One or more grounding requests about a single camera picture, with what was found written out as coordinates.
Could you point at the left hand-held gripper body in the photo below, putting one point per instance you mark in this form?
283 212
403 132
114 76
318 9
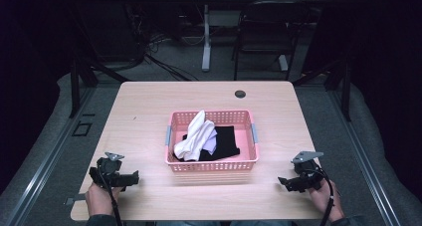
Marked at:
108 169

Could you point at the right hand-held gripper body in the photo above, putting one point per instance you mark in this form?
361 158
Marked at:
307 173

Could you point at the person's left hand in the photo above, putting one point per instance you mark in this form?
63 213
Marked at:
99 198

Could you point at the person's right hand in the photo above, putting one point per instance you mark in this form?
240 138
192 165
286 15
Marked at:
323 199

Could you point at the pink plastic basket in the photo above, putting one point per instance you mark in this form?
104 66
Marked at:
245 143

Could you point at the black cloth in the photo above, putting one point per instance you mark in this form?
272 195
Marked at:
227 141

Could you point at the white sock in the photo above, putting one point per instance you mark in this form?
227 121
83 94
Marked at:
195 138

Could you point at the lavender cloth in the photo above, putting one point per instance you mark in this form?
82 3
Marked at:
211 143

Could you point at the black metal stand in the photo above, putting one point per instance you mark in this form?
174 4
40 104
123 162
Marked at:
345 86
75 86

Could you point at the black table grommet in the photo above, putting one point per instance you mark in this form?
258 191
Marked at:
240 94

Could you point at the black folding chair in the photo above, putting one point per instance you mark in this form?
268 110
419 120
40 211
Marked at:
265 30

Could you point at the white desk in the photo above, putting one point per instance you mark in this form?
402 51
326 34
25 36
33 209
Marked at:
206 37

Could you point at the grey table bracket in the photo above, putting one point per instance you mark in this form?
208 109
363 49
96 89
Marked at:
74 199

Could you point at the metal floor rail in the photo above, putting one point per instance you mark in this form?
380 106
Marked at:
43 163
365 159

